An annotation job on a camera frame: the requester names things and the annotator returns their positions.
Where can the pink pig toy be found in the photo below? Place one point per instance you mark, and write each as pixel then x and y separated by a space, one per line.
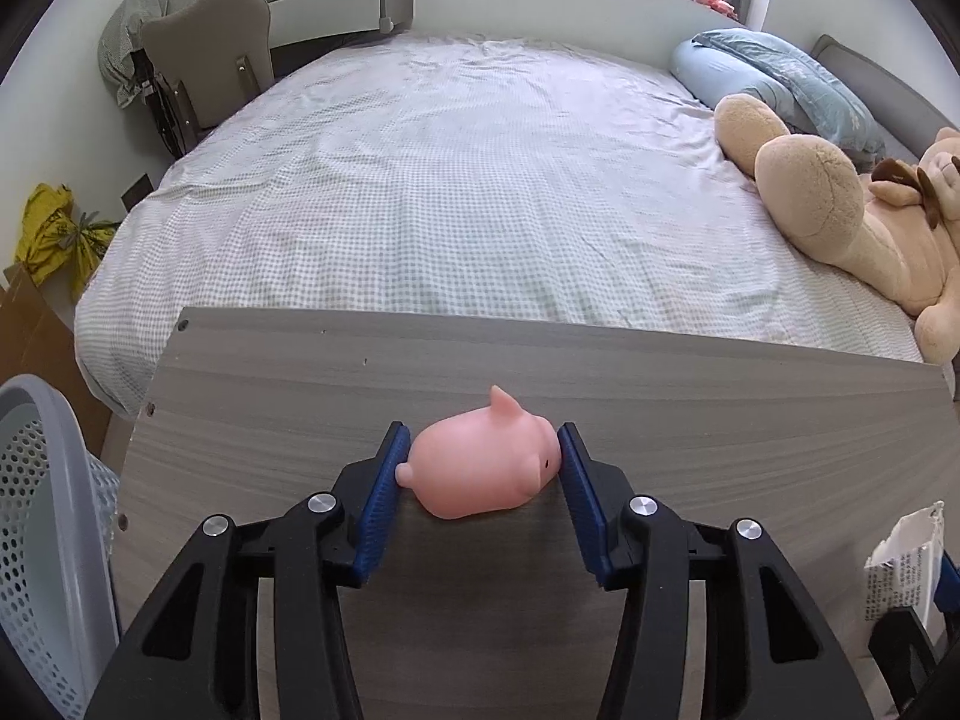
pixel 480 465

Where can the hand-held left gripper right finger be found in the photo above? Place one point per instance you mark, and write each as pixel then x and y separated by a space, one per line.
pixel 585 502

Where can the brown cardboard box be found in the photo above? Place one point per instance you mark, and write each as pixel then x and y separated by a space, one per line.
pixel 30 337

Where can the yellow plastic bag grey tie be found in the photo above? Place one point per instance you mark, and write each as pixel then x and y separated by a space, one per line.
pixel 90 255

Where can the grey beige chair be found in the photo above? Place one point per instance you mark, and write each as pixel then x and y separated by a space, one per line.
pixel 202 45

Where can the light blue pillow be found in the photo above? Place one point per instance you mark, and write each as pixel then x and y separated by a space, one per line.
pixel 780 82

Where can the grey perforated plastic basket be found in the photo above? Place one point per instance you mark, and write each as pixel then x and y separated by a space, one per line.
pixel 45 510

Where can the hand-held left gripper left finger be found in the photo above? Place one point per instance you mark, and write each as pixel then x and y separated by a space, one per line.
pixel 382 502

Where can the grey bed headboard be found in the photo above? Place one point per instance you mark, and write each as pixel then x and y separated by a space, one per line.
pixel 885 82

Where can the large beige teddy bear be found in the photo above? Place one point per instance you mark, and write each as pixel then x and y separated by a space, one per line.
pixel 810 195

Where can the grey checked garment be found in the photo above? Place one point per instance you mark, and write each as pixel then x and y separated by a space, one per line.
pixel 124 37

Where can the white grey desk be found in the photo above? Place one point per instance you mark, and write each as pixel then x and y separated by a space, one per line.
pixel 337 4

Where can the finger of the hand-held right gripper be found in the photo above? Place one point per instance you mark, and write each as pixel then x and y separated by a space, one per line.
pixel 949 585
pixel 904 660

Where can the green white carton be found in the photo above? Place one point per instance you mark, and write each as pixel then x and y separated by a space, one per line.
pixel 900 577

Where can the dark wall socket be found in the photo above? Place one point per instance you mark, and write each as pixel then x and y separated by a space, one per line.
pixel 137 192

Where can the bed with checked sheet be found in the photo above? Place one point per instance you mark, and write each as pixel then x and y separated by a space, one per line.
pixel 450 187

